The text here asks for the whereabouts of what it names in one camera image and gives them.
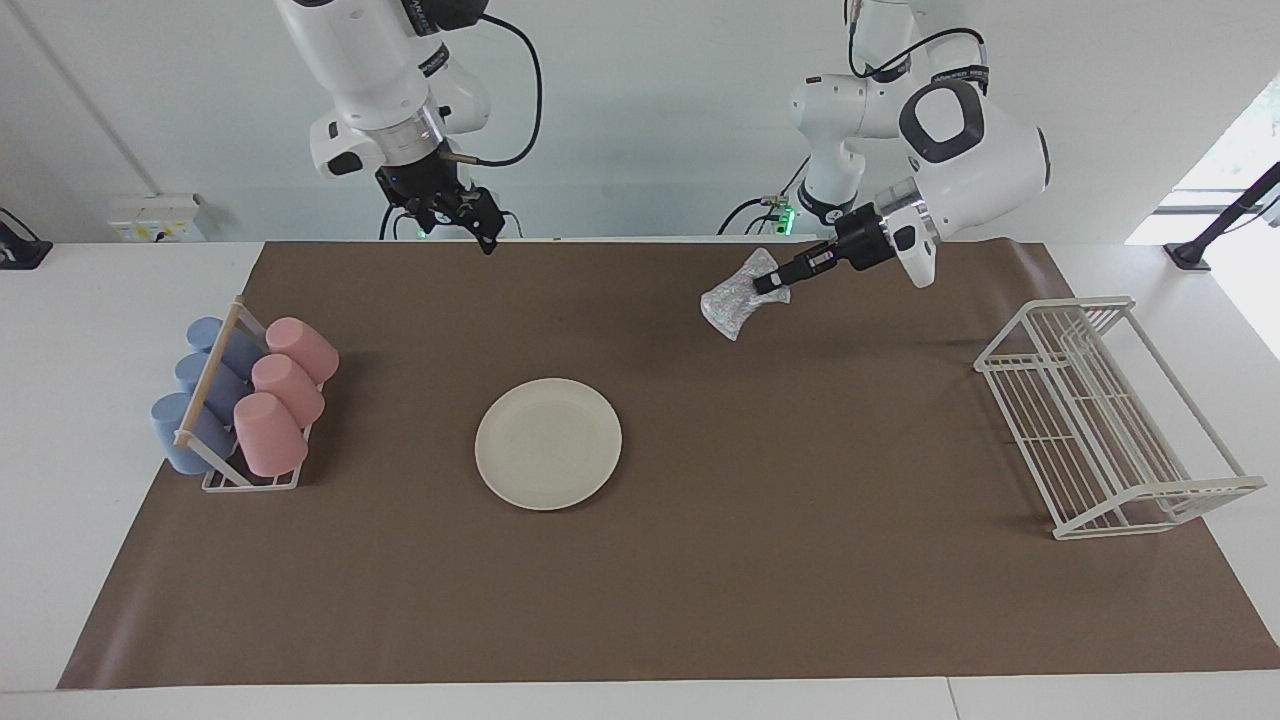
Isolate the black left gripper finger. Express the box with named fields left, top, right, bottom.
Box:
left=769, top=243, right=837, bottom=283
left=752, top=257, right=840, bottom=297

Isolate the silver foil snack bag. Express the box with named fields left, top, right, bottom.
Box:
left=700, top=248, right=792, bottom=343

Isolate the cream round plate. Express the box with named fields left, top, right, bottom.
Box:
left=475, top=378, right=623, bottom=512

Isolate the pink cup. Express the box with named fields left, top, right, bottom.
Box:
left=233, top=392, right=310, bottom=478
left=265, top=317, right=340, bottom=385
left=251, top=354, right=327, bottom=428

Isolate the blue cup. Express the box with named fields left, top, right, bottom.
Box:
left=186, top=317, right=267, bottom=379
left=150, top=392, right=238, bottom=476
left=175, top=352, right=253, bottom=423

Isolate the white cup rack wooden bar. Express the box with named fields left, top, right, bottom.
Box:
left=173, top=295, right=327, bottom=493

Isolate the brown table mat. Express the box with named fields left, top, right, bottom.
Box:
left=57, top=240, right=1280, bottom=691

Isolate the black table clamp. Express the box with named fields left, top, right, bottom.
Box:
left=0, top=207, right=54, bottom=272

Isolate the black base cables green light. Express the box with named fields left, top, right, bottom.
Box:
left=716, top=155, right=813, bottom=239

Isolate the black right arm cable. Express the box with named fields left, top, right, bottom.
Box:
left=440, top=12, right=545, bottom=169

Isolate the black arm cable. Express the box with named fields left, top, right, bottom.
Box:
left=846, top=0, right=992, bottom=83
left=440, top=12, right=545, bottom=169

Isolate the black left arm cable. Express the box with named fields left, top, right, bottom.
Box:
left=846, top=0, right=992, bottom=83

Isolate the white wall socket box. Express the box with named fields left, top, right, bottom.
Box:
left=107, top=193, right=207, bottom=245

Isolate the white wire dish rack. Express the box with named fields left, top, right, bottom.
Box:
left=974, top=296, right=1267, bottom=542

